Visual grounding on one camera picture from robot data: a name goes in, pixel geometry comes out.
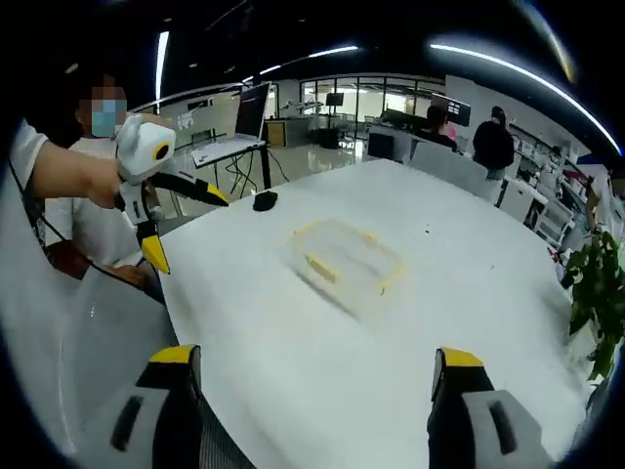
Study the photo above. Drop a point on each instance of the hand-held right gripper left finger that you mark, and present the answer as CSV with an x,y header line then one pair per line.
x,y
181,391

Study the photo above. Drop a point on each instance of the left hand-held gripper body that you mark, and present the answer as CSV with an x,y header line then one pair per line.
x,y
139,146

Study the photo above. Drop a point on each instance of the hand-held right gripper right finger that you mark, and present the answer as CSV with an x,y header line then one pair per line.
x,y
451,391

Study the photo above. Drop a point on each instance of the clear plastic food container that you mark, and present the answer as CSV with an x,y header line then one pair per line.
x,y
342,264

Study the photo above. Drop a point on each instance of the person's left hand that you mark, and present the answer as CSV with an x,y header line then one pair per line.
x,y
105,188

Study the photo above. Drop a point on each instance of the small black object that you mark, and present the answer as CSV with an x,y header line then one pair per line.
x,y
265,200

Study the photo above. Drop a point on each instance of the black laptop stand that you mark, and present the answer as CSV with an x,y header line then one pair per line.
x,y
266,166

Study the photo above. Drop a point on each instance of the open silver laptop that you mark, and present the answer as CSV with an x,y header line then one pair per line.
x,y
244,124

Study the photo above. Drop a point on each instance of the long ceiling light strip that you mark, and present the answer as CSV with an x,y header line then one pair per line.
x,y
162,63
337,51
517,73

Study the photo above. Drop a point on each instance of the brown cabinet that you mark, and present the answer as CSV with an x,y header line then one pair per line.
x,y
276,133

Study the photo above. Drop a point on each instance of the person wearing face mask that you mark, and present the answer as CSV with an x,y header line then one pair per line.
x,y
51,229

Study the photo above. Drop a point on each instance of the black standing screen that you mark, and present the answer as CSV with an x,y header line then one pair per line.
x,y
335,99

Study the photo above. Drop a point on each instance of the green potted plant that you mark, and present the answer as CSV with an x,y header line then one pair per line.
x,y
598,288

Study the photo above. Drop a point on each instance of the dark computer monitor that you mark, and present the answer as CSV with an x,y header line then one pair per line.
x,y
456,111

